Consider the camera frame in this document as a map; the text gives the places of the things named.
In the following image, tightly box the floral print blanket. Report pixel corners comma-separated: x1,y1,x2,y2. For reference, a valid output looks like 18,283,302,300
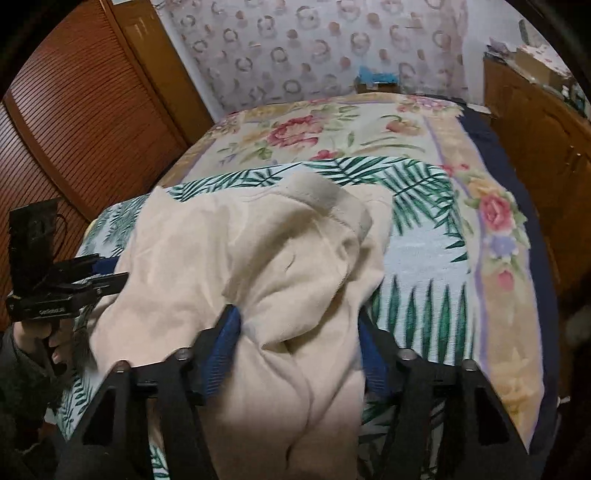
161,92,546,444

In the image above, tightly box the wooden louvered wardrobe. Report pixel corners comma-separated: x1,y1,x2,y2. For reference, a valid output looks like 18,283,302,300
0,0,215,324

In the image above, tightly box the circle pattern sheer curtain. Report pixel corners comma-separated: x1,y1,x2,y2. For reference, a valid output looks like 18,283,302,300
159,0,467,114

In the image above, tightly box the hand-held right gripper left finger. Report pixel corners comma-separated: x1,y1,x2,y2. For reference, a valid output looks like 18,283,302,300
55,305,243,480

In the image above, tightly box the person's left forearm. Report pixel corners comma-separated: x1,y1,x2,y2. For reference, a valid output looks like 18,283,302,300
0,330,70,480

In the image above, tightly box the box of blue items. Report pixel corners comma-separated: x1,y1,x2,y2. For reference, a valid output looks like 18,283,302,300
355,66,400,94

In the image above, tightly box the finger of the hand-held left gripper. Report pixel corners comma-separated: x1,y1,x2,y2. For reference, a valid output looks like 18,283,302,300
58,254,119,278
85,272,130,304

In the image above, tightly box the cardboard box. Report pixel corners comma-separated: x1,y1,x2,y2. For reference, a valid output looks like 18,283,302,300
512,46,571,86

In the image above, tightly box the navy bed sheet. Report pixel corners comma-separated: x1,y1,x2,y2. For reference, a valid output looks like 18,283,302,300
462,104,561,453

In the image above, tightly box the person's left hand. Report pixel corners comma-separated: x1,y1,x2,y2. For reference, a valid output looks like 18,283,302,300
14,320,75,366

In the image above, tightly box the peach printed t-shirt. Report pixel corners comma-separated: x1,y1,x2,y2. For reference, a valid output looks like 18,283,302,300
85,171,393,480

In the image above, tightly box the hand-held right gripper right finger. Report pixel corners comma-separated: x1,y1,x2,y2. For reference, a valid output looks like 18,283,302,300
358,318,541,480

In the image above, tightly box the palm leaf print blanket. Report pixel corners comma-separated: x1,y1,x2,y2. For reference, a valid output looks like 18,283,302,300
58,157,476,480

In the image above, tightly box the wooden sideboard cabinet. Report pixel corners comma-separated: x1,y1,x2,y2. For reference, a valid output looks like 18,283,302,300
482,53,591,296

